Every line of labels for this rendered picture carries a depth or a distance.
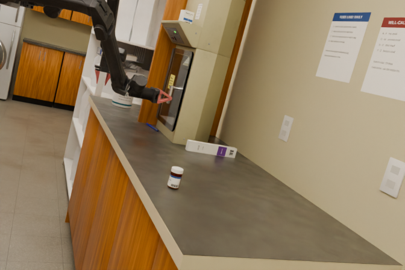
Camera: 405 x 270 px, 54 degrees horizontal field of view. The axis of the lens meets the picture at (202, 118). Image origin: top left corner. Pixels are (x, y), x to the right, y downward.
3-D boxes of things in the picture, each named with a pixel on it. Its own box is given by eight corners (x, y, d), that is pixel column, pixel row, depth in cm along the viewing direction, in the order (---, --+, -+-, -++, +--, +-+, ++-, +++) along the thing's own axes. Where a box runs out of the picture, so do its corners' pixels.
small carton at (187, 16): (187, 25, 196) (190, 12, 196) (191, 25, 192) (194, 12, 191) (178, 21, 194) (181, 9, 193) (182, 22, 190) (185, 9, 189)
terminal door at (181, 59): (157, 118, 222) (175, 47, 217) (173, 132, 195) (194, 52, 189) (156, 118, 222) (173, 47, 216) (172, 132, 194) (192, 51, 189)
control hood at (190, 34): (176, 44, 217) (181, 26, 216) (196, 48, 188) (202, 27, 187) (156, 38, 213) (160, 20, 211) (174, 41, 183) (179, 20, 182)
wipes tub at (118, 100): (128, 105, 272) (134, 84, 270) (132, 109, 260) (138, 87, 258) (109, 102, 267) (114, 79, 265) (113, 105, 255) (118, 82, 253)
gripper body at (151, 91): (154, 87, 196) (139, 84, 193) (159, 90, 187) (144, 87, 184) (151, 99, 197) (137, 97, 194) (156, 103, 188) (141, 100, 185)
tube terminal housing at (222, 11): (196, 134, 234) (231, 2, 223) (217, 150, 205) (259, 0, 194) (155, 126, 224) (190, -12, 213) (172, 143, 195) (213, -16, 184)
